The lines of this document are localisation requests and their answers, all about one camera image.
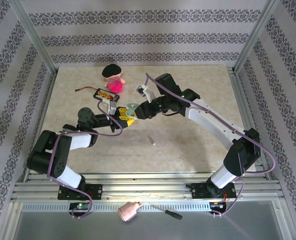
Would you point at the pink plastic bottle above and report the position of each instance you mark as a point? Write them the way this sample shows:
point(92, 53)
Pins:
point(127, 211)

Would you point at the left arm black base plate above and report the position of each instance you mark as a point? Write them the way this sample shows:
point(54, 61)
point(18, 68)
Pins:
point(95, 191)

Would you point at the small controller circuit board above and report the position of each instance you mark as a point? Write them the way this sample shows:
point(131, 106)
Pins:
point(216, 204)
point(80, 206)

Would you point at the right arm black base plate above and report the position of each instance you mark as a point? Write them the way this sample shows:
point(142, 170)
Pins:
point(200, 190)

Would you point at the aluminium mounting rail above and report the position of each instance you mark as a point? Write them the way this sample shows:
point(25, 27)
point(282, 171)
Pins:
point(142, 190)

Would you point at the plush doll pink dress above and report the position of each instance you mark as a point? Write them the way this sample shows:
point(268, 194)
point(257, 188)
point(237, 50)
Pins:
point(112, 82)

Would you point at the aluminium side rail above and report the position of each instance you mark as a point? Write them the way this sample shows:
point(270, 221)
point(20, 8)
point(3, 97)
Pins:
point(42, 112)
point(239, 95)

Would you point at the aluminium frame post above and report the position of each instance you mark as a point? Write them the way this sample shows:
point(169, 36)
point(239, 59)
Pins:
point(256, 37)
point(35, 37)

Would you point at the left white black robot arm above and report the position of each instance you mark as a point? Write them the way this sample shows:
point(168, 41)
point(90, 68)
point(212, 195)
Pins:
point(80, 140)

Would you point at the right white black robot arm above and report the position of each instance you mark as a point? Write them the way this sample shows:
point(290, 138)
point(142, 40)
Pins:
point(213, 122)

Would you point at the small metal bolt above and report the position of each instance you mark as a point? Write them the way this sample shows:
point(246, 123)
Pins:
point(152, 141)

